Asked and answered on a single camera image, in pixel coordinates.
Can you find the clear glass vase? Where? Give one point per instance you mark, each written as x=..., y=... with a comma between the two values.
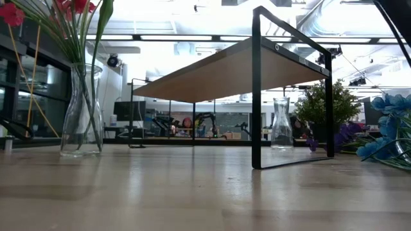
x=75, y=128
x=282, y=128

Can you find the LED light bar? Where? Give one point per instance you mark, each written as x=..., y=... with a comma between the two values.
x=176, y=37

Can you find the small grey cylinder post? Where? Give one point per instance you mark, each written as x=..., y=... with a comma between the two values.
x=8, y=143

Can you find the white plastic bottle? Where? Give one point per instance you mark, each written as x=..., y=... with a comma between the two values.
x=113, y=120

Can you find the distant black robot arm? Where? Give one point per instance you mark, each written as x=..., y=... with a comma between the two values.
x=243, y=128
x=208, y=118

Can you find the blue artificial flower bunch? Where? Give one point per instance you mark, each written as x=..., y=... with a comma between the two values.
x=374, y=149

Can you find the wooden shelf black metal frame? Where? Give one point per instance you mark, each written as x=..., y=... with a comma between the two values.
x=231, y=73

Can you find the black computer monitor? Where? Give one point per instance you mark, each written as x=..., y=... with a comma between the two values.
x=128, y=110

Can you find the black ceiling spotlights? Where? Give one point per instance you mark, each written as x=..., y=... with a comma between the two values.
x=334, y=51

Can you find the brown cardboard box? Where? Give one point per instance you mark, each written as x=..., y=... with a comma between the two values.
x=232, y=135

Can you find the purple artificial flower bunch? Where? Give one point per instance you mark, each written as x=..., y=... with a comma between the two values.
x=348, y=130

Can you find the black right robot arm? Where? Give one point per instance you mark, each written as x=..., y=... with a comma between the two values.
x=399, y=19

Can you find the potted green plant white blossoms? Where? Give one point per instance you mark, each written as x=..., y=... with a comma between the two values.
x=321, y=106

